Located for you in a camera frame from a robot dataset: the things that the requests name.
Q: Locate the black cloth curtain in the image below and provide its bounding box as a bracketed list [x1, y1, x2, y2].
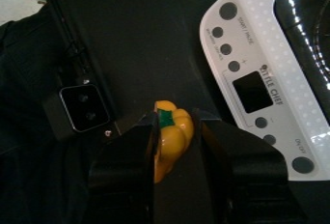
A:
[0, 5, 92, 224]

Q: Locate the white appliance control panel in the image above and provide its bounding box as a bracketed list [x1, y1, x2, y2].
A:
[198, 0, 330, 182]

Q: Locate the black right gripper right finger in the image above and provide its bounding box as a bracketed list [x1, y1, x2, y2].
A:
[190, 107, 308, 224]

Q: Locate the black frame rail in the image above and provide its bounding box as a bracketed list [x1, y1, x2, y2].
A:
[34, 0, 122, 136]

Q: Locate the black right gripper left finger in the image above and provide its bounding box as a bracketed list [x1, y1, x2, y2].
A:
[85, 111, 161, 224]

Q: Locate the yellow toy bell pepper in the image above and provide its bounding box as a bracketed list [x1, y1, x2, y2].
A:
[153, 99, 196, 184]

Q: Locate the black table-level camera box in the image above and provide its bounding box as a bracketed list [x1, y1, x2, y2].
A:
[41, 83, 112, 143]

